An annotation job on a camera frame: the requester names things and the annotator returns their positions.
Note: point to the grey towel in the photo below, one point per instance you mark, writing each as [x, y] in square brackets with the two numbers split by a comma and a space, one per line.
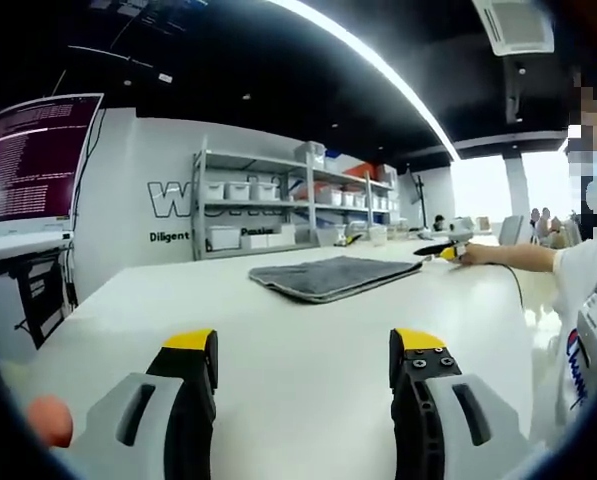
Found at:
[328, 277]

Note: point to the person's right hand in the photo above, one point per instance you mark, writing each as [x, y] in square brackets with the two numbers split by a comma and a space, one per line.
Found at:
[470, 254]

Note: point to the spare hand-held gripper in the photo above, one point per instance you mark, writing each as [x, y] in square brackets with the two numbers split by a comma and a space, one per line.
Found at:
[349, 239]

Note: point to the row of white bins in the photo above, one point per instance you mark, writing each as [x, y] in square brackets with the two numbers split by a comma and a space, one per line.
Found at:
[358, 199]

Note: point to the grey metal shelving unit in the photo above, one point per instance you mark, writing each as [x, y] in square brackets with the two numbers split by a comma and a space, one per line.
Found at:
[353, 182]
[248, 160]

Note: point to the small white carton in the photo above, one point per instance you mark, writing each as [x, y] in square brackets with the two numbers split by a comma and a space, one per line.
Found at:
[275, 240]
[254, 241]
[288, 235]

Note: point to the large white storage box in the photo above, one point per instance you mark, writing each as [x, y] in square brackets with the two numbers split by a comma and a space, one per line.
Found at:
[224, 238]

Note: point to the long ceiling light strip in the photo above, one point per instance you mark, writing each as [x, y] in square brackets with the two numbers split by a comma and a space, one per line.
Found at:
[388, 65]

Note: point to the ceiling air conditioner unit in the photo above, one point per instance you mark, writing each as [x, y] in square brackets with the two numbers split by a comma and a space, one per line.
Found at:
[515, 25]

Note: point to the computer monitor purple screen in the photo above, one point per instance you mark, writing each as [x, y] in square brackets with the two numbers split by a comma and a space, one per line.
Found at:
[33, 160]

